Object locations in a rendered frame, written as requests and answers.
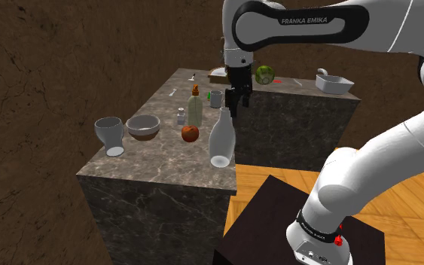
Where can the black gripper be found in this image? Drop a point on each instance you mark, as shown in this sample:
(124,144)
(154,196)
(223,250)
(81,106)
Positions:
(239,77)

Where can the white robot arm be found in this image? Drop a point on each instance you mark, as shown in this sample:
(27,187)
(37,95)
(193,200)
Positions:
(362,176)

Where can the grey mug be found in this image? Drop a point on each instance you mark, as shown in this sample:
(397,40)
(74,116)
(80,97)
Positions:
(216,99)

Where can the white plate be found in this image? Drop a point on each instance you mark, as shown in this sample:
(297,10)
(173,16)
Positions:
(219,73)

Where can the green round melon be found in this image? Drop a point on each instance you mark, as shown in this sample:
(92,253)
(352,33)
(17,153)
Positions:
(265,75)

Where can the white glass bottle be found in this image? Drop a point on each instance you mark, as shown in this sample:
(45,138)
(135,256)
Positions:
(222,141)

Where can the green spray bottle orange top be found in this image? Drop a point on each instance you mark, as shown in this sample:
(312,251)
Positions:
(195,110)

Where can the red apple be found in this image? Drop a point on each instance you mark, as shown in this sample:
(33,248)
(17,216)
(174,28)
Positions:
(190,134)

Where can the small grey shaker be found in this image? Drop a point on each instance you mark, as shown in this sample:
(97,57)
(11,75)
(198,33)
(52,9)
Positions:
(180,117)

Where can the white utensil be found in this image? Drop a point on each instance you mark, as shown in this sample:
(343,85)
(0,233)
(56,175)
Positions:
(298,83)

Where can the grey faucet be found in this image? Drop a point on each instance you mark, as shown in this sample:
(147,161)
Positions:
(322,70)

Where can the white sink basin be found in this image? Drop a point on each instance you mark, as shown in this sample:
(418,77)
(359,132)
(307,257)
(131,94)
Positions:
(334,84)

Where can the white and brown bowl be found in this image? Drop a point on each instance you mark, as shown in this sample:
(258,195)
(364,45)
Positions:
(142,126)

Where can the dark robot stand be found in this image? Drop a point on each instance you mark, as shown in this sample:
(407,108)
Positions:
(263,224)

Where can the grey glass cup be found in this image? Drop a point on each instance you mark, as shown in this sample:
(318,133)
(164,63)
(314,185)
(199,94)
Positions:
(109,134)

